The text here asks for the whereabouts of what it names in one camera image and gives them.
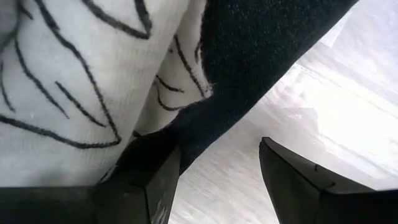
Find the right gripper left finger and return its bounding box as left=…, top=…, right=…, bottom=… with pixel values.
left=0, top=132, right=182, bottom=224

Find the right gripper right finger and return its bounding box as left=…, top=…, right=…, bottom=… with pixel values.
left=258, top=136, right=398, bottom=224

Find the white leaf-print cloth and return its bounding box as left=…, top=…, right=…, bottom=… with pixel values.
left=0, top=0, right=215, bottom=187

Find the dark green garment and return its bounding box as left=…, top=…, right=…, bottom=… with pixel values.
left=133, top=0, right=360, bottom=175

